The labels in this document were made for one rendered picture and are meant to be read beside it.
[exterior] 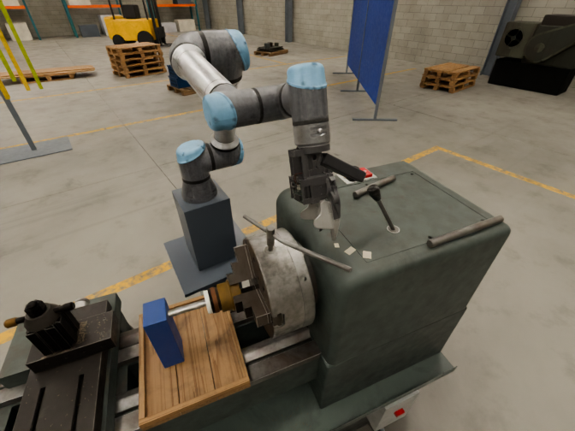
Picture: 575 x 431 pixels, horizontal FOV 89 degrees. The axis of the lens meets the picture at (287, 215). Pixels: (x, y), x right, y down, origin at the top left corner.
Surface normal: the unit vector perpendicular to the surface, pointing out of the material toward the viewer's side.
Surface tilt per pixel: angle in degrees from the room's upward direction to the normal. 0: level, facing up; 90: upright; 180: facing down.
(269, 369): 0
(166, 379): 0
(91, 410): 0
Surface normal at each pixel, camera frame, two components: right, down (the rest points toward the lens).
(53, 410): 0.00, -0.80
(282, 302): 0.33, 0.10
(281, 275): 0.22, -0.32
